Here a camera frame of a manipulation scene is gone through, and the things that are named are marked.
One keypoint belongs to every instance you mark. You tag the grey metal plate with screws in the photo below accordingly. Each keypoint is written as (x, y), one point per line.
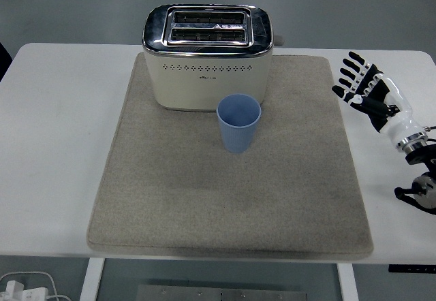
(221, 294)

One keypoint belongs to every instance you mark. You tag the black table control panel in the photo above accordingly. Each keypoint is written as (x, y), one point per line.
(412, 269)

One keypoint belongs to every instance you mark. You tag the white power strip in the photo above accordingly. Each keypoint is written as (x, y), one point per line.
(24, 293)

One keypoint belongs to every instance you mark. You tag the white table leg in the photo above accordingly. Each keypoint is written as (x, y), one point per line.
(91, 280)
(346, 284)

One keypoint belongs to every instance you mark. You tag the beige fabric table mat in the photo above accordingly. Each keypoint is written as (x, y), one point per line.
(204, 195)

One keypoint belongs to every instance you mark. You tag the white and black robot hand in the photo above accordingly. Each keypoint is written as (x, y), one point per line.
(398, 117)

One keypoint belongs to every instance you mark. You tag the blue ribbed plastic cup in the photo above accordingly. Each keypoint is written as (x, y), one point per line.
(236, 134)

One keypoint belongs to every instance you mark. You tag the cream and chrome toaster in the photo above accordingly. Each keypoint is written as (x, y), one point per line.
(207, 76)

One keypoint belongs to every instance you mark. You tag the person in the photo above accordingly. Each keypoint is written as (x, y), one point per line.
(4, 61)

